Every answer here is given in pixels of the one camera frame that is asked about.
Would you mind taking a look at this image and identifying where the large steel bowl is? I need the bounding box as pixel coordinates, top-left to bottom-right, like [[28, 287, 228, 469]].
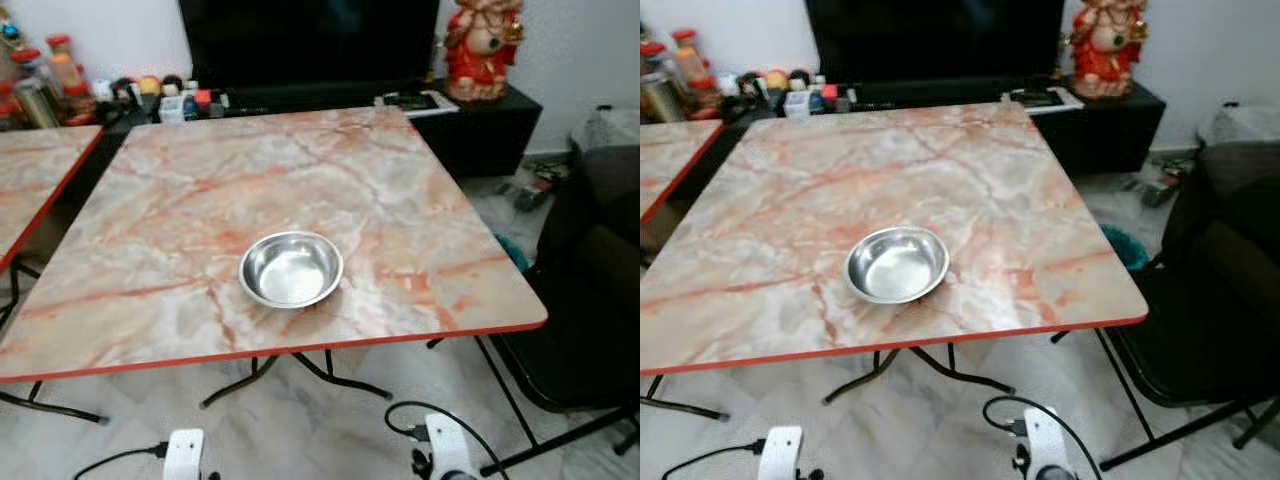
[[844, 227, 951, 305], [238, 231, 345, 310]]

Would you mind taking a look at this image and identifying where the teal bin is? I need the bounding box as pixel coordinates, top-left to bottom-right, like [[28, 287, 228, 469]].
[[1100, 225, 1151, 273], [495, 233, 531, 273]]

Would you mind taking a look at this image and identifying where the black chair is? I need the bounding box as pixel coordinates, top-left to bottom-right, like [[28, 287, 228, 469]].
[[1100, 103, 1280, 471], [482, 105, 641, 477]]

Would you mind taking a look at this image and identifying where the marble-pattern red-edged folding table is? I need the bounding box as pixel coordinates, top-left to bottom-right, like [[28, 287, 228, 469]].
[[0, 105, 549, 423], [640, 100, 1149, 419], [640, 118, 726, 227], [0, 125, 106, 273]]

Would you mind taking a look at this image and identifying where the black television stand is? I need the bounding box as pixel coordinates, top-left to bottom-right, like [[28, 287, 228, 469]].
[[725, 80, 1167, 177], [100, 85, 544, 183]]

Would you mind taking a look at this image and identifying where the row of small figurines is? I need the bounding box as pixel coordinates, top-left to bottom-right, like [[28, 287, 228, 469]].
[[735, 68, 857, 117], [108, 73, 229, 123]]

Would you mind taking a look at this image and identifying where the short red-lidded jar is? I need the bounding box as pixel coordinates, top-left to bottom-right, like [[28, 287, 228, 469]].
[[10, 48, 61, 130], [641, 42, 689, 123]]

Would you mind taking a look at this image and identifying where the red seated statue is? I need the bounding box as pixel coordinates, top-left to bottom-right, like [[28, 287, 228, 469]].
[[445, 0, 524, 104], [1070, 0, 1149, 100]]

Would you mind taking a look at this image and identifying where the tall red-lidded jar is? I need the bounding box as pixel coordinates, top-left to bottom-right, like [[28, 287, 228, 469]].
[[45, 33, 97, 122], [672, 28, 722, 113]]

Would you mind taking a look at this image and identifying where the black television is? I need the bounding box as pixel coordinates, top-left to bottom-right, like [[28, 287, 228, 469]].
[[805, 0, 1066, 86], [178, 0, 441, 91]]

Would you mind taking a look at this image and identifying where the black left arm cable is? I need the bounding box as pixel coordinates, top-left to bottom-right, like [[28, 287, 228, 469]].
[[660, 438, 767, 480], [72, 442, 169, 480]]

